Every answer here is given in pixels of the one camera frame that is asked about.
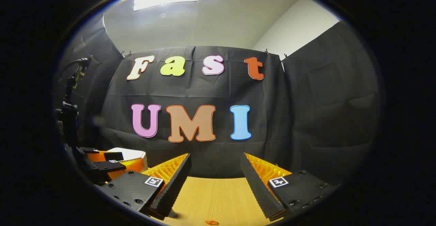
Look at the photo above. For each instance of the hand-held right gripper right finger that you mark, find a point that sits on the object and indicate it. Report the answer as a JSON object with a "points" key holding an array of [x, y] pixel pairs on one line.
{"points": [[257, 188]]}

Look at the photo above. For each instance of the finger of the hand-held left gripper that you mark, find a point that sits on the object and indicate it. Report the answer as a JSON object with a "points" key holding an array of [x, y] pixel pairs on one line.
{"points": [[112, 156], [112, 166]]}

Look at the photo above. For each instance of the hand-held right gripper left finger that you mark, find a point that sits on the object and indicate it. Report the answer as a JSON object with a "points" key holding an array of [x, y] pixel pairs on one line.
{"points": [[173, 188]]}

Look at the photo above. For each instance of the white desktop garbage bin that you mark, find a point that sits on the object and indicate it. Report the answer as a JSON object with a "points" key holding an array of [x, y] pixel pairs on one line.
{"points": [[131, 153]]}

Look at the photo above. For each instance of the orange paper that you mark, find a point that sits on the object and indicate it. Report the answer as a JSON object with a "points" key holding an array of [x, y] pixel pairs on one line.
{"points": [[212, 223]]}

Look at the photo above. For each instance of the black backdrop cloth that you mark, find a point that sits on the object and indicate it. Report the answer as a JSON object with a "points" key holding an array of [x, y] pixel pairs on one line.
{"points": [[204, 89]]}

